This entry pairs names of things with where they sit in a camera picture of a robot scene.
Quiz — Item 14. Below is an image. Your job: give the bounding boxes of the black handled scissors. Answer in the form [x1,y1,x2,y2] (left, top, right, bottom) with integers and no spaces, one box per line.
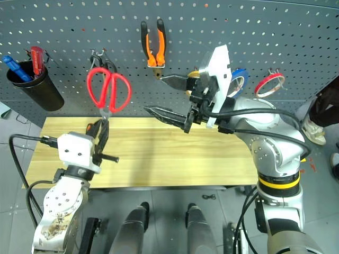
[89,51,117,74]

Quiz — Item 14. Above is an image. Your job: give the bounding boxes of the brown tape roll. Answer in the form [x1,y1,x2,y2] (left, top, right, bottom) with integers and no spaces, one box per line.
[186,69,201,96]

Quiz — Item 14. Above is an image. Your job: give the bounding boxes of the white sneaker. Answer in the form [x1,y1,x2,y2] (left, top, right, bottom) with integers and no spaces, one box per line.
[301,116,327,146]
[330,152,339,178]

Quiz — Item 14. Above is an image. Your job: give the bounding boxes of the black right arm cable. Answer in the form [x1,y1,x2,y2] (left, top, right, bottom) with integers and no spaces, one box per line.
[209,107,312,165]

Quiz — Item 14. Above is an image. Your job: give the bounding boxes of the grey perforated pegboard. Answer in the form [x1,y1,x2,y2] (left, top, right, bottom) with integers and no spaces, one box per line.
[0,0,339,128]

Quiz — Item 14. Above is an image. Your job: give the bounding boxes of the orange black pliers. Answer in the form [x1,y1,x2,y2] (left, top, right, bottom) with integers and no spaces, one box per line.
[140,18,167,80]

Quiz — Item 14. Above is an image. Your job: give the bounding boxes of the blue tape roll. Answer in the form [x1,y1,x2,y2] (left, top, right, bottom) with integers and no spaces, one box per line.
[227,68,249,99]

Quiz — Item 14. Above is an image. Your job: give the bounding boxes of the blue marker pen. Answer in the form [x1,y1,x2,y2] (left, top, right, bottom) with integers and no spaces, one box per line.
[2,55,33,82]

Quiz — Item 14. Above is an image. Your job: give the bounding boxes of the person's dark trouser leg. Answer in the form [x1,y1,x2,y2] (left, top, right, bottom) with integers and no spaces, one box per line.
[308,76,339,128]

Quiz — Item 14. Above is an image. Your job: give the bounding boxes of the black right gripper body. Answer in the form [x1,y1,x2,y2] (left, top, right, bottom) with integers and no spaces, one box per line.
[185,76,217,126]

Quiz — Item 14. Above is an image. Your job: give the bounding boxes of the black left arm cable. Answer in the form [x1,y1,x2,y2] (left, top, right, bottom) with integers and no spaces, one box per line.
[9,134,59,229]

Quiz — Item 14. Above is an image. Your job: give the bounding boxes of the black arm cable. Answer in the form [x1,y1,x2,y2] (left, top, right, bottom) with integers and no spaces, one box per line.
[9,134,59,229]
[209,107,312,165]

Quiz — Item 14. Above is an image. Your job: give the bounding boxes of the metal scissors hook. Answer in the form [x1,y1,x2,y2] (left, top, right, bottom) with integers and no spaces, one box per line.
[91,47,107,58]

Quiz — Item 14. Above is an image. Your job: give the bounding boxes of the red tape roll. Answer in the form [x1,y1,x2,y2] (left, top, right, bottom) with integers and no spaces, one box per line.
[254,73,286,98]

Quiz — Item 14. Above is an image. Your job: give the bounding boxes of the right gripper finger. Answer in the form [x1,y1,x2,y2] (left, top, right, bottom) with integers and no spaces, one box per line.
[143,105,194,133]
[161,75,189,92]

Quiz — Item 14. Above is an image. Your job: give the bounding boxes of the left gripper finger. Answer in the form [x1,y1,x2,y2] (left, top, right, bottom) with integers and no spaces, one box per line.
[102,119,110,155]
[92,120,103,156]

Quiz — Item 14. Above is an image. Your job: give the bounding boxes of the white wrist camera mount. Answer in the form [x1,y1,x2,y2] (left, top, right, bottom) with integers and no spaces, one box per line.
[198,44,234,130]
[57,132,102,175]

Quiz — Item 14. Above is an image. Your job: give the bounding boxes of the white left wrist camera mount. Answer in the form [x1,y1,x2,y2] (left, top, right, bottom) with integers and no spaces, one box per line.
[57,132,102,175]

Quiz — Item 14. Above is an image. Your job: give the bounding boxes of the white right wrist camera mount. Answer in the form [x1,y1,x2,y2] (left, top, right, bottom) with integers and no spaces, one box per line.
[198,44,234,130]

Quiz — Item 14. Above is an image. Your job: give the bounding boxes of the black cup holder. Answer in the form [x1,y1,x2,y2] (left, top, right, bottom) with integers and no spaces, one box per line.
[5,61,65,112]

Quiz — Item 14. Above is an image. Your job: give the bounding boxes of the black rectangular block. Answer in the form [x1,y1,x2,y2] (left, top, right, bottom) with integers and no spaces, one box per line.
[78,217,102,254]

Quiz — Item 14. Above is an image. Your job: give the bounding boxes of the red handled scissors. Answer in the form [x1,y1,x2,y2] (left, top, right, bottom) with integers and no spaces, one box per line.
[86,67,132,122]

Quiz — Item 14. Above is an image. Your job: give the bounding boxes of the thin black cable bundle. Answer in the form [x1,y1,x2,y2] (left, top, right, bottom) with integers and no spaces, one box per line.
[234,186,259,254]

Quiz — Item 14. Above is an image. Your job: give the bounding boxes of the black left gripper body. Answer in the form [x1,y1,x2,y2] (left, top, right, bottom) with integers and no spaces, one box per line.
[91,142,120,166]

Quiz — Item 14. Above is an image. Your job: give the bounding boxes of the dark grey rounded shape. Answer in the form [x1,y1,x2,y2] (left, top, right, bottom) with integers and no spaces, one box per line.
[186,203,218,254]
[110,201,150,254]

